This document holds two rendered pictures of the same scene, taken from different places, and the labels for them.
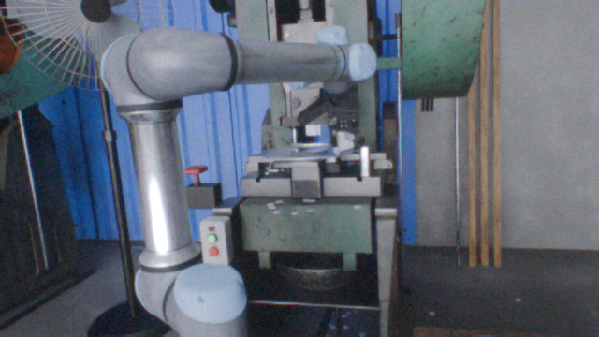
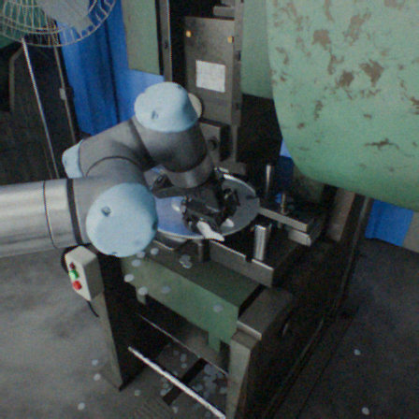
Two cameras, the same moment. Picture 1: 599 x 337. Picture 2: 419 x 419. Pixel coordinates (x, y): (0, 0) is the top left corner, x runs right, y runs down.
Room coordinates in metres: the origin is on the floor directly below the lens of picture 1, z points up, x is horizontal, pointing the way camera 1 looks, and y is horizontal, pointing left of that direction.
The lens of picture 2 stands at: (0.69, -0.36, 1.26)
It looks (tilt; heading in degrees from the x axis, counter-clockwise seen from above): 34 degrees down; 24
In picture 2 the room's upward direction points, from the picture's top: straight up
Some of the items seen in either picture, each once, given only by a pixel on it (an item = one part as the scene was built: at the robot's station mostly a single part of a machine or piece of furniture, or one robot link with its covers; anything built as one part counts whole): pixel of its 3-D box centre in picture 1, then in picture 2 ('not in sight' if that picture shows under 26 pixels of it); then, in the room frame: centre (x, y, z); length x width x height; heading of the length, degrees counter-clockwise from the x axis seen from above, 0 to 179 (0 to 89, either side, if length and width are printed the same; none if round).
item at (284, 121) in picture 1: (314, 122); (231, 152); (1.51, -0.06, 0.86); 0.20 x 0.16 x 0.05; 77
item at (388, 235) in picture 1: (398, 227); (325, 286); (1.58, -0.35, 0.45); 0.92 x 0.12 x 0.90; 167
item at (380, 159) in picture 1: (365, 152); (285, 210); (1.47, -0.22, 0.76); 0.17 x 0.06 x 0.10; 77
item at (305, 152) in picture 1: (307, 151); (198, 201); (1.38, -0.03, 0.78); 0.29 x 0.29 x 0.01
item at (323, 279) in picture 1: (321, 263); not in sight; (1.51, -0.06, 0.36); 0.34 x 0.34 x 0.10
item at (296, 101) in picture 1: (308, 67); (222, 85); (1.47, -0.05, 1.04); 0.17 x 0.15 x 0.30; 167
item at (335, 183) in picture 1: (316, 177); (227, 215); (1.51, -0.06, 0.67); 0.45 x 0.30 x 0.06; 77
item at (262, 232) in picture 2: (364, 160); (262, 238); (1.34, -0.20, 0.75); 0.03 x 0.03 x 0.10; 77
